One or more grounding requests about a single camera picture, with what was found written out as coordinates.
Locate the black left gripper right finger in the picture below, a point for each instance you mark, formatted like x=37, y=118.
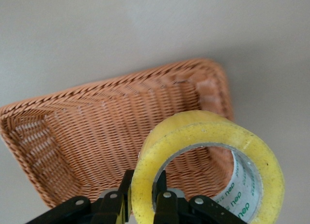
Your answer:
x=167, y=207

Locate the brown woven rectangular basket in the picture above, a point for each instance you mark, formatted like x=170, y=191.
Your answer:
x=97, y=124

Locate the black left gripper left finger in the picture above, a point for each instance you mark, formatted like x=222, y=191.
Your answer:
x=109, y=209

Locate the clear yellowish packing tape roll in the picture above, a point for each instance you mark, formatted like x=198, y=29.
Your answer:
x=193, y=132

